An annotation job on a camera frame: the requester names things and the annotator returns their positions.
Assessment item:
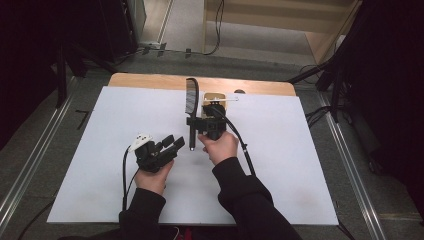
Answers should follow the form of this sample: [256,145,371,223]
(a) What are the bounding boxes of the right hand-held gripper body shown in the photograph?
[201,95,240,141]

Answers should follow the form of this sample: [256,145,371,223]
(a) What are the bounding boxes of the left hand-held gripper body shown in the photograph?
[128,133,178,174]

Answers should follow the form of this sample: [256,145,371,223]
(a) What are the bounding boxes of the black comb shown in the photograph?
[185,77,201,152]

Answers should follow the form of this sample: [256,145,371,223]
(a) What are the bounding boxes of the beige square cup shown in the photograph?
[202,92,228,112]

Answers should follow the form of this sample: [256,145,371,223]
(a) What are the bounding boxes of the person's left hand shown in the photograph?
[134,159,175,196]

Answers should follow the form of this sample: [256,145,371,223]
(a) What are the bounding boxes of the person's right hand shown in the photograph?
[197,130,240,166]

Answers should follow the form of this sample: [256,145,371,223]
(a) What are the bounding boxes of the wooden table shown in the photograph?
[108,72,297,97]

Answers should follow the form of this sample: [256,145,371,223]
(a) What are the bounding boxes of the white table board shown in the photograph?
[46,85,340,226]

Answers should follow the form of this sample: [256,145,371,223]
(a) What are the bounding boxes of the person's dark clothing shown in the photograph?
[159,225,228,240]

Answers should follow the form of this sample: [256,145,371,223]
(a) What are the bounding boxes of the black stand leg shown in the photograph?
[287,54,338,85]

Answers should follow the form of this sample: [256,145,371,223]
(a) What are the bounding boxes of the wooden shelf unit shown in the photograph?
[202,0,363,65]

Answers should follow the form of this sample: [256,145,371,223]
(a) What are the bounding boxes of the black stand legs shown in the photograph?
[53,41,118,109]

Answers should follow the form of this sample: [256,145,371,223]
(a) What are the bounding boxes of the black curtain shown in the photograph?
[328,0,424,218]

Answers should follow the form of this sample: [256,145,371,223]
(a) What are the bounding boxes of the right hand-held gripper cable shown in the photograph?
[212,105,257,177]

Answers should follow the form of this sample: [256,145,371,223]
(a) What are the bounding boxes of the hand-held gripper cable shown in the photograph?
[121,144,141,212]
[212,105,257,177]

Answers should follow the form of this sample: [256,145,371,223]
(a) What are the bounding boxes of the left hand-held gripper cable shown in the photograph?
[121,144,141,212]

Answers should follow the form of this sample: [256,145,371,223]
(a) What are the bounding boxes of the black hanging cable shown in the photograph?
[203,0,226,57]

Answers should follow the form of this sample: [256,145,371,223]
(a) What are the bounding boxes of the black floor cables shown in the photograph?
[304,105,335,130]

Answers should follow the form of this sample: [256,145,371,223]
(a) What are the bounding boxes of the metal floor rail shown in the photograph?
[318,91,388,240]
[0,77,78,232]

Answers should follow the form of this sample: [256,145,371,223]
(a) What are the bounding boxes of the black floor cable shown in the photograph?
[16,199,57,240]

